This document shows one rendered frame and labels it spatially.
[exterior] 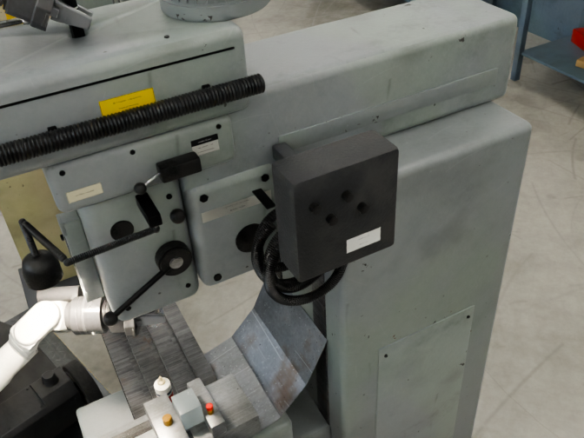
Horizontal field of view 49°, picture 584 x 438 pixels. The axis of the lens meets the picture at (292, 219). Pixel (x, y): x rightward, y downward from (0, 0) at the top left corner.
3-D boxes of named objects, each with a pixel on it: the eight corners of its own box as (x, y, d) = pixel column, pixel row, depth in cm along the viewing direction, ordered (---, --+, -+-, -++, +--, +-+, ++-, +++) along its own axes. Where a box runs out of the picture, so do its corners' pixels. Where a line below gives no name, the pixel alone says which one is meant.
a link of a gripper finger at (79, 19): (88, 31, 106) (49, 16, 103) (93, 14, 104) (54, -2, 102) (87, 35, 105) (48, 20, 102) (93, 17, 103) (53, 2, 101)
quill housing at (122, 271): (119, 331, 132) (78, 207, 112) (95, 273, 147) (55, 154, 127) (205, 297, 138) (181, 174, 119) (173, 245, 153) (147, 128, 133)
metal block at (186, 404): (184, 431, 148) (180, 415, 145) (175, 412, 153) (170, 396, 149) (204, 421, 150) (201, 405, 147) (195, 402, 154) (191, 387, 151)
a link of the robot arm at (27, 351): (63, 314, 141) (17, 359, 139) (77, 317, 150) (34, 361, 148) (44, 294, 142) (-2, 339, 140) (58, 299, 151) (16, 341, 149)
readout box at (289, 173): (301, 288, 109) (295, 188, 96) (278, 259, 116) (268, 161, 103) (399, 249, 116) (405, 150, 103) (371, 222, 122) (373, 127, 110)
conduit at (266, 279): (270, 324, 126) (262, 243, 113) (237, 276, 138) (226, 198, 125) (350, 290, 132) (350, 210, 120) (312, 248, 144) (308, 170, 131)
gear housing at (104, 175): (61, 219, 110) (44, 170, 104) (36, 155, 127) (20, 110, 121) (239, 162, 121) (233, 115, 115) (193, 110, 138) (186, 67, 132)
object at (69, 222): (87, 303, 135) (59, 225, 122) (82, 291, 137) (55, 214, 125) (105, 296, 136) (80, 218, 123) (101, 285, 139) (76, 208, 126)
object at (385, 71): (189, 207, 122) (170, 114, 110) (152, 154, 138) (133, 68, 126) (509, 98, 149) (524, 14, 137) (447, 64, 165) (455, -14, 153)
